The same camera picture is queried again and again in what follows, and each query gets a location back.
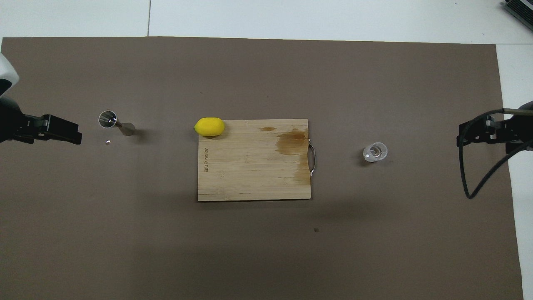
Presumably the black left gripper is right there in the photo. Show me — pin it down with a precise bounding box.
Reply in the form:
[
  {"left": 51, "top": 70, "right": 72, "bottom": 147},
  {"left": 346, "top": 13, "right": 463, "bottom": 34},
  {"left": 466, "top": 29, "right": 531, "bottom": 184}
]
[{"left": 0, "top": 96, "right": 82, "bottom": 145}]

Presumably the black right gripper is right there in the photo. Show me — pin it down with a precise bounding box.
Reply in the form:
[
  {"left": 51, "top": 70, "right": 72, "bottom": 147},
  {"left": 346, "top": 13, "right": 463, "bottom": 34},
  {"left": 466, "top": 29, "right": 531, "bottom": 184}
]
[{"left": 457, "top": 109, "right": 533, "bottom": 154}]

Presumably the steel jigger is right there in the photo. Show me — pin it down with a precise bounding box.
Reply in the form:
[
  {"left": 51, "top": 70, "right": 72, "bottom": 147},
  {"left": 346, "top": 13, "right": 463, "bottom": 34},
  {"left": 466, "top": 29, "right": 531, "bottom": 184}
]
[{"left": 98, "top": 110, "right": 136, "bottom": 137}]

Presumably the clear glass cup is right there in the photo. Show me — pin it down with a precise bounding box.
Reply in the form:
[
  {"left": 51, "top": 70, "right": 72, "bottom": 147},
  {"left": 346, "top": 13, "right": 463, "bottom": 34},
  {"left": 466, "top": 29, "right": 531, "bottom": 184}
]
[{"left": 363, "top": 142, "right": 388, "bottom": 163}]

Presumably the grey ribbed device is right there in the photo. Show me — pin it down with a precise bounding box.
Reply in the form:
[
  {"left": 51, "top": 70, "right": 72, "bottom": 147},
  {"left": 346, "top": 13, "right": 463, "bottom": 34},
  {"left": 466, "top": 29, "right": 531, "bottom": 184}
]
[{"left": 502, "top": 0, "right": 533, "bottom": 30}]

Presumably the yellow lemon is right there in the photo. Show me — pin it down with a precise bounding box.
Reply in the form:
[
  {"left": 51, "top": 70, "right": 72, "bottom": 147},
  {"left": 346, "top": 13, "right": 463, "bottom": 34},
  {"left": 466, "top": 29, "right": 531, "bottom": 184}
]
[{"left": 194, "top": 117, "right": 226, "bottom": 138}]

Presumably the wooden cutting board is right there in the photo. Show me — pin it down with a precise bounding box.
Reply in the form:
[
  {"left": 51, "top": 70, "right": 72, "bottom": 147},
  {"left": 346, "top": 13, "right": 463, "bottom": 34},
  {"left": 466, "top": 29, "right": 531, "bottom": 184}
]
[{"left": 197, "top": 119, "right": 317, "bottom": 202}]

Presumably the brown table mat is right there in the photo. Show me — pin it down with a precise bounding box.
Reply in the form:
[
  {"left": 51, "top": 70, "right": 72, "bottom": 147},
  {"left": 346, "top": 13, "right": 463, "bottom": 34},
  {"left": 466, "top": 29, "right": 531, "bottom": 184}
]
[{"left": 0, "top": 37, "right": 524, "bottom": 300}]

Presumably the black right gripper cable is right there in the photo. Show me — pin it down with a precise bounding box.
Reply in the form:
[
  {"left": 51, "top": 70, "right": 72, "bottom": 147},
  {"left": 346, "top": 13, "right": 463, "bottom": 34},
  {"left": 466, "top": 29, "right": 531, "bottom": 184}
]
[{"left": 457, "top": 107, "right": 533, "bottom": 199}]

